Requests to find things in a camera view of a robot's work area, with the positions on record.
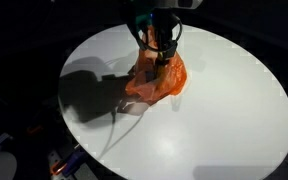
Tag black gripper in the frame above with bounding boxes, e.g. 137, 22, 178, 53
152, 9, 178, 66

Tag orange plastic bag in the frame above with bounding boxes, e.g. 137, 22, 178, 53
125, 25, 188, 107

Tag orange blue clamp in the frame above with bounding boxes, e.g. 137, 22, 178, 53
50, 145, 85, 177

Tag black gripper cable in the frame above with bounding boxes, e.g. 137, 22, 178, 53
127, 13, 184, 53

